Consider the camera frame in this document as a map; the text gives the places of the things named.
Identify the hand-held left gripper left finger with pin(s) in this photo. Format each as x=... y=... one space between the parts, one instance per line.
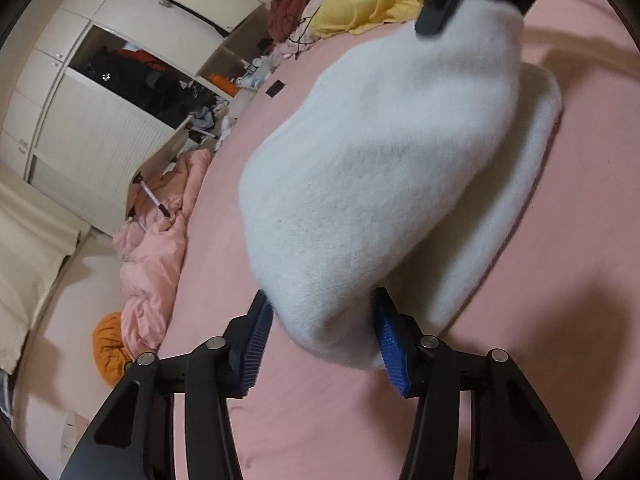
x=257 y=340

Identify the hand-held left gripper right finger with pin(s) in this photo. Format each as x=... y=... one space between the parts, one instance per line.
x=392 y=350

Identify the white knit cardigan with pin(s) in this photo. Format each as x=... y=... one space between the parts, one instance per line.
x=375 y=160

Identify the grey and white clothes pile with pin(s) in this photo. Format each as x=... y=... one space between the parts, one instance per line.
x=205 y=117

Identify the pile of dark clothes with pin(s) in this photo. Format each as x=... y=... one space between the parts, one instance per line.
x=125 y=75

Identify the pink quilt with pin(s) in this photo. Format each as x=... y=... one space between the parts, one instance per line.
x=155 y=260

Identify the orange pumpkin plush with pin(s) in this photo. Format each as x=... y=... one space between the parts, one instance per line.
x=107 y=350

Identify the dark red cloth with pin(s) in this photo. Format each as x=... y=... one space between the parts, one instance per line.
x=285 y=10

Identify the small black flat object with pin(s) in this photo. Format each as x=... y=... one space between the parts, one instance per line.
x=276 y=89

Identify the cluster of white bottles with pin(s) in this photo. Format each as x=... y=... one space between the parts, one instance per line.
x=252 y=77

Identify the folding lap table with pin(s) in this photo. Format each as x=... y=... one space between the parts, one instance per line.
x=160 y=155

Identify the orange bottle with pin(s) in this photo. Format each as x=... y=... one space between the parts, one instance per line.
x=222 y=85

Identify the cream curtain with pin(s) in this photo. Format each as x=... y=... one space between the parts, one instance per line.
x=30 y=260

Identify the white wardrobe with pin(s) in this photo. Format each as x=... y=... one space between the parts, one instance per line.
x=100 y=135

